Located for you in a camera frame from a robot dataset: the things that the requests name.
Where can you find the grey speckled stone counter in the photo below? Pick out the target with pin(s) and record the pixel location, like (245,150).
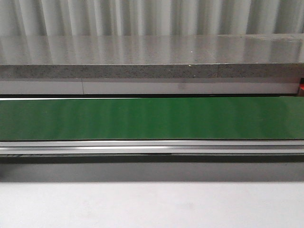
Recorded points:
(195,65)

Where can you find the green conveyor belt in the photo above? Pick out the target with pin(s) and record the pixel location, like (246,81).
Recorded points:
(153,118)

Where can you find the red object at right edge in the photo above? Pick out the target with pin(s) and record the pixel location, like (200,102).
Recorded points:
(301,88)

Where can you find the grey pleated curtain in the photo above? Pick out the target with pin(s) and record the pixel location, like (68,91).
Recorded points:
(150,17)

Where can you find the aluminium conveyor side rail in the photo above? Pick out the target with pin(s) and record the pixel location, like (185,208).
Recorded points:
(142,151)

